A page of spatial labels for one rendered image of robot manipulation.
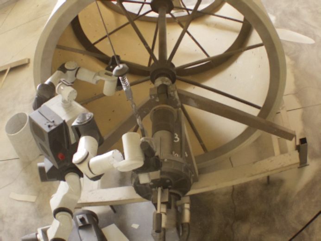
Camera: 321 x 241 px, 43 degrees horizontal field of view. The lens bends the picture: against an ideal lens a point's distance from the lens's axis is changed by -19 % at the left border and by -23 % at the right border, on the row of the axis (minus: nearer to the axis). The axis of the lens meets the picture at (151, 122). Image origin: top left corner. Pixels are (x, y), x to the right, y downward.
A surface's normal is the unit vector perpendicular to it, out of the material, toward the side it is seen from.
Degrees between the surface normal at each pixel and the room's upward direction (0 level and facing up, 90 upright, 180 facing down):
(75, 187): 90
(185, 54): 1
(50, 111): 17
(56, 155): 99
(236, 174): 0
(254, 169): 0
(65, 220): 90
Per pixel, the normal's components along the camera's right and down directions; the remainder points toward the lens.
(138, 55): 0.26, -0.71
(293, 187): -0.26, -0.72
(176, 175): -0.02, 0.68
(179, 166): 0.55, -0.61
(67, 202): 0.26, 0.60
